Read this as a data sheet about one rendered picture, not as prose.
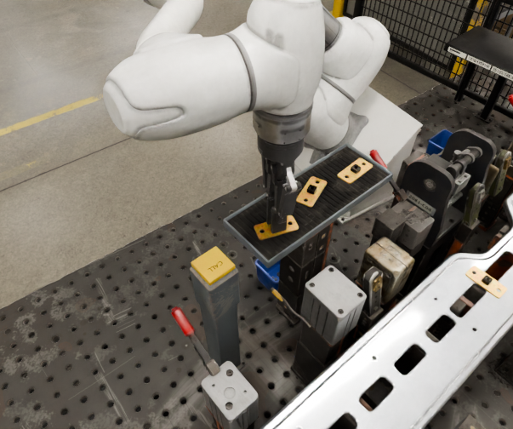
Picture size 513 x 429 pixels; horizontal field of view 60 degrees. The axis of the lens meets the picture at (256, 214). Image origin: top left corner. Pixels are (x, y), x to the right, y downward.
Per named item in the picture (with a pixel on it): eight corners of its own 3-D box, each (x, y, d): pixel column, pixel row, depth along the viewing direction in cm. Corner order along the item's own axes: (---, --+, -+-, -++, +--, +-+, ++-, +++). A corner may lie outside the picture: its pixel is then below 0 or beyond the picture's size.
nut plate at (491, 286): (508, 289, 97) (510, 286, 96) (498, 299, 95) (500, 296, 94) (473, 265, 101) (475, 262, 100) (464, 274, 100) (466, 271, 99)
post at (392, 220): (360, 318, 125) (393, 230, 95) (347, 306, 128) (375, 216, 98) (372, 308, 127) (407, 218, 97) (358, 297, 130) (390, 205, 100)
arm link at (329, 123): (297, 134, 153) (260, 111, 136) (330, 90, 148) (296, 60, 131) (328, 159, 144) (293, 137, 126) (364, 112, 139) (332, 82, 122)
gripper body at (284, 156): (249, 118, 71) (250, 162, 78) (268, 151, 66) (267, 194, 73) (292, 109, 73) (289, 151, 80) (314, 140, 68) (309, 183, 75)
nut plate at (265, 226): (259, 240, 86) (259, 237, 85) (253, 226, 88) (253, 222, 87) (299, 229, 88) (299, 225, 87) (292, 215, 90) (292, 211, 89)
